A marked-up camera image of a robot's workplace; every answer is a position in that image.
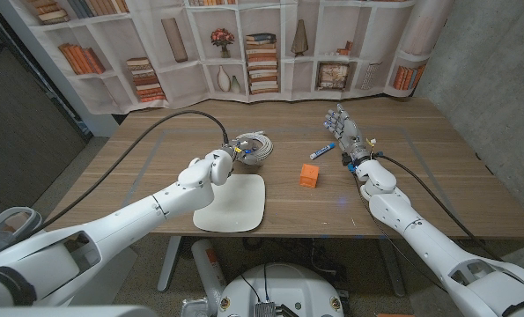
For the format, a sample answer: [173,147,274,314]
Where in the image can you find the orange block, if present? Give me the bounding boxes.
[299,163,321,189]

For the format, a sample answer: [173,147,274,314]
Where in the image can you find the white plastic chair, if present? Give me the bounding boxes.
[0,206,42,241]

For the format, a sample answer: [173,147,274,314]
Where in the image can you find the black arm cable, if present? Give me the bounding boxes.
[373,152,503,262]
[18,109,231,241]

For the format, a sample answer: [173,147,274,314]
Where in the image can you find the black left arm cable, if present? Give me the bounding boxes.
[18,109,231,241]

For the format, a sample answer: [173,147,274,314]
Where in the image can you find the dark grey partition panel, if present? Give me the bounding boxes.
[0,8,89,225]

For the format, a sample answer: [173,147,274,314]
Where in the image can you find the printed bookshelf backdrop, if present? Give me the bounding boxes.
[0,0,456,115]

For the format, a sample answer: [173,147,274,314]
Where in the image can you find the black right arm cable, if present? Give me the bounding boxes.
[373,152,503,262]

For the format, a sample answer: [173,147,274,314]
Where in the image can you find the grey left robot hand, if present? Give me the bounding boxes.
[231,136,263,166]

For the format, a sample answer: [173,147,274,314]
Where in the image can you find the white cylinder with orange label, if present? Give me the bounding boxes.
[190,239,227,305]

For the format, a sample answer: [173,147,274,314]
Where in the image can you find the white Ethernet cable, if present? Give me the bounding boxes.
[233,129,275,165]

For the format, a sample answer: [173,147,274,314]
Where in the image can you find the silver foil tray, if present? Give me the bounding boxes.
[181,298,214,317]

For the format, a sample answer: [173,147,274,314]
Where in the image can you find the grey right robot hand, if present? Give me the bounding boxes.
[323,103,373,163]

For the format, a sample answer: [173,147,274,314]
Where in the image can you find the blue and white marker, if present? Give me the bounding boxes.
[309,142,336,160]

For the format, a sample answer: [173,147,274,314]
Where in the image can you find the white square paper plate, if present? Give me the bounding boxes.
[192,173,267,233]

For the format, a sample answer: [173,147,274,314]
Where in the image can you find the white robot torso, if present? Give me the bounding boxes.
[216,262,345,317]

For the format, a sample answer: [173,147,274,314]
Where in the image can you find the white table leg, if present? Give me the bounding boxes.
[378,240,406,297]
[157,236,182,293]

